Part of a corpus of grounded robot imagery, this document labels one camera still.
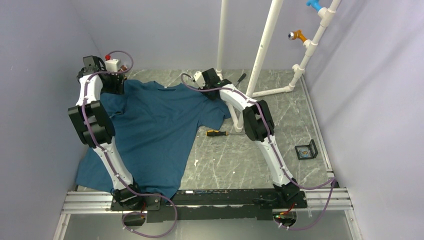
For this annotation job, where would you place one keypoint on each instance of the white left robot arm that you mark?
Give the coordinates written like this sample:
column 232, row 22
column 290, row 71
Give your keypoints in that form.
column 96, row 130

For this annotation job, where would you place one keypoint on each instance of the blue t-shirt garment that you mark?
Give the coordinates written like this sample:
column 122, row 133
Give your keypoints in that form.
column 156, row 127

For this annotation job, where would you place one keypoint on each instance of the round white brooch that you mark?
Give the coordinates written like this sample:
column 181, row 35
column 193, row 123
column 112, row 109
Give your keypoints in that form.
column 304, row 154

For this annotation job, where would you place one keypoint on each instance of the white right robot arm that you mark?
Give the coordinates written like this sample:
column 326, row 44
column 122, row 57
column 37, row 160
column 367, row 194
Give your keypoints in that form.
column 259, row 127

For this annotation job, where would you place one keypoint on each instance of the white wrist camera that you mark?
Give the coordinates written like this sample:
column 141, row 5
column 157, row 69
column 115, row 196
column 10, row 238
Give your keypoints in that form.
column 199, row 80
column 112, row 64

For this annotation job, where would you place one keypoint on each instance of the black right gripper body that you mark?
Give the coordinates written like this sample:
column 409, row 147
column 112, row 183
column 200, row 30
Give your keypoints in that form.
column 208, row 95

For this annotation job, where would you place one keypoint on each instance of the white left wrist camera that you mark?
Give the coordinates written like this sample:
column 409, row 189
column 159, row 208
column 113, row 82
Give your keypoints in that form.
column 112, row 64

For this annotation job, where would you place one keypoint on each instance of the orange hook peg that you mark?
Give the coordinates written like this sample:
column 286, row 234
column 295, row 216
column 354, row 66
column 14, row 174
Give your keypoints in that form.
column 298, row 34

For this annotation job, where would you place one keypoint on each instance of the black handled screwdriver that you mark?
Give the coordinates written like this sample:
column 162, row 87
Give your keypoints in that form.
column 217, row 133

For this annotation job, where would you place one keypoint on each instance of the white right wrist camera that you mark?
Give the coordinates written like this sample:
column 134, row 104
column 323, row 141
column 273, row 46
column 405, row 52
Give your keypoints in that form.
column 199, row 80

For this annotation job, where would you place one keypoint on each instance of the black open frame box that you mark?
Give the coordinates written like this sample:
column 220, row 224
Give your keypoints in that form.
column 311, row 147

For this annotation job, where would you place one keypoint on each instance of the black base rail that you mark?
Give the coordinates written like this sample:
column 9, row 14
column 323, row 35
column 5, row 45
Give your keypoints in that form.
column 216, row 204

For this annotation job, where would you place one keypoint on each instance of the black handled hammer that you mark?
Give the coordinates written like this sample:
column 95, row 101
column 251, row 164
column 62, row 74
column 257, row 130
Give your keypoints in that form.
column 241, row 78

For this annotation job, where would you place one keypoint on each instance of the blue hook peg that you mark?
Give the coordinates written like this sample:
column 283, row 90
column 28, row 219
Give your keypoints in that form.
column 315, row 4

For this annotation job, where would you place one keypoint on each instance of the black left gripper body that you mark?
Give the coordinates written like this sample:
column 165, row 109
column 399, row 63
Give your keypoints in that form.
column 111, row 85

